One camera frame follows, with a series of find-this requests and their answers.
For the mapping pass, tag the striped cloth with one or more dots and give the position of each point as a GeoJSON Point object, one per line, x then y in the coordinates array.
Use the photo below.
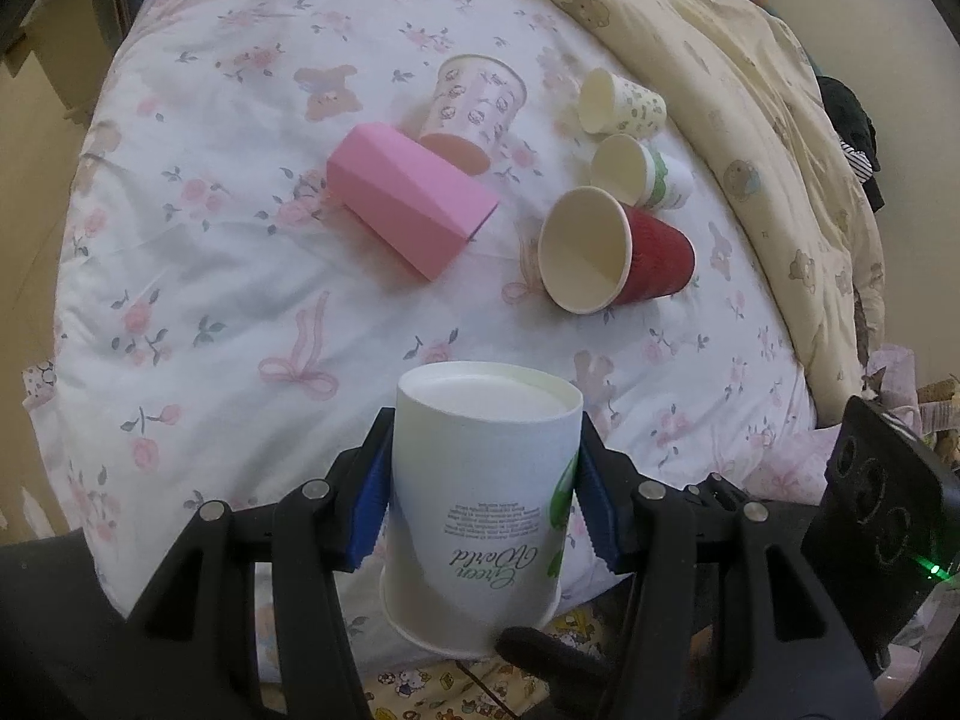
{"type": "Point", "coordinates": [866, 172]}

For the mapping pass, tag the cream bear print quilt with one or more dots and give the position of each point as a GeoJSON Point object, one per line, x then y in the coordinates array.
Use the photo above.
{"type": "Point", "coordinates": [750, 90]}

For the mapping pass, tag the white floral blanket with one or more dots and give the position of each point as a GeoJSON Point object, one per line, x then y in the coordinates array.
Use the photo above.
{"type": "Point", "coordinates": [225, 315]}

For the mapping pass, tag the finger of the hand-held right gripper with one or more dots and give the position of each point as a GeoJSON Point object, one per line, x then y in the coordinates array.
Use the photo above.
{"type": "Point", "coordinates": [720, 489]}

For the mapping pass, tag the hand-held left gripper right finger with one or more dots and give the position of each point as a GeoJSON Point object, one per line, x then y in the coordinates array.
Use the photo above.
{"type": "Point", "coordinates": [600, 511]}

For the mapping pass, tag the wooden furniture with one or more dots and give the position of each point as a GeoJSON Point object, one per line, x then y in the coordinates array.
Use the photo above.
{"type": "Point", "coordinates": [45, 30]}

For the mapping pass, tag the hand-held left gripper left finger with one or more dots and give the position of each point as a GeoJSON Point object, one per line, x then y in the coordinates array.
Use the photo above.
{"type": "Point", "coordinates": [367, 496]}

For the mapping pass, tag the cartoon printed sheet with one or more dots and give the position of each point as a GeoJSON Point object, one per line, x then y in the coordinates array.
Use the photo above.
{"type": "Point", "coordinates": [420, 690]}

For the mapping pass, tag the white paper cup green band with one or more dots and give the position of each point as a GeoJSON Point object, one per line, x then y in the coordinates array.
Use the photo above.
{"type": "Point", "coordinates": [622, 165]}

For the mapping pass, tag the black clothing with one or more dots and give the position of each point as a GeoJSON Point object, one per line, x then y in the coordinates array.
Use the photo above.
{"type": "Point", "coordinates": [847, 112]}

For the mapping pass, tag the pink paper box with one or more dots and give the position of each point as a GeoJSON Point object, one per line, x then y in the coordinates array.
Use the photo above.
{"type": "Point", "coordinates": [405, 195]}

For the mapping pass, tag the red paper cup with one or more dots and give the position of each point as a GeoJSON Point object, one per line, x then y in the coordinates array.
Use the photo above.
{"type": "Point", "coordinates": [660, 247]}

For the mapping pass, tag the pink patterned paper cup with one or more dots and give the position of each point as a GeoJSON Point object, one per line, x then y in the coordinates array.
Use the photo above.
{"type": "Point", "coordinates": [472, 101]}

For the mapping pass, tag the small green floral paper cup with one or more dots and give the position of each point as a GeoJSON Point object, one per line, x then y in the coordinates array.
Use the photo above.
{"type": "Point", "coordinates": [600, 101]}

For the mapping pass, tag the pink floral cloth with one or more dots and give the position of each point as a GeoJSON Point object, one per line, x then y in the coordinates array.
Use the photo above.
{"type": "Point", "coordinates": [892, 379]}

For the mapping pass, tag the white paper cup green print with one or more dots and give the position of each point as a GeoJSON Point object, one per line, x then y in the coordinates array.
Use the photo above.
{"type": "Point", "coordinates": [480, 480]}

